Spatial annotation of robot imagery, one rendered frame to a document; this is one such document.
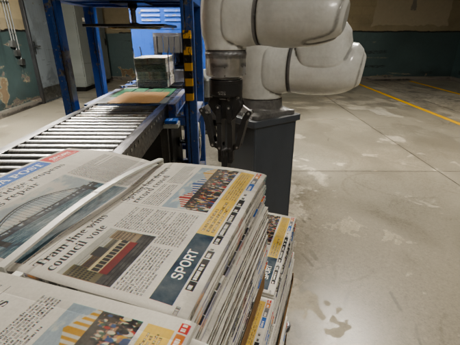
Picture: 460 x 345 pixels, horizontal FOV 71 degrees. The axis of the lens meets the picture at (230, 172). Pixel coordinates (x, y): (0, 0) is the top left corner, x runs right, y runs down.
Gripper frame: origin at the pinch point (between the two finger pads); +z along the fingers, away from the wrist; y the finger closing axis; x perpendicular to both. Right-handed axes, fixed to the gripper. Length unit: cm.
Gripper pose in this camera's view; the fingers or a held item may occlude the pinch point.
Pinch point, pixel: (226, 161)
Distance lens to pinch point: 80.5
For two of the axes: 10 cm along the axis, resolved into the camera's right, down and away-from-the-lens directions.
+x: 3.2, -3.7, 8.7
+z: 0.0, 9.2, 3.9
